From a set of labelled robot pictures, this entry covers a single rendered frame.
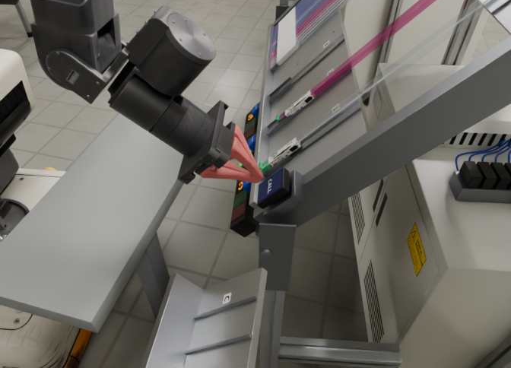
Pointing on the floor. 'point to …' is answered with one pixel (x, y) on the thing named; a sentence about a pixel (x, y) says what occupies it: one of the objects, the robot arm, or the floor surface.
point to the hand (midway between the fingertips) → (255, 176)
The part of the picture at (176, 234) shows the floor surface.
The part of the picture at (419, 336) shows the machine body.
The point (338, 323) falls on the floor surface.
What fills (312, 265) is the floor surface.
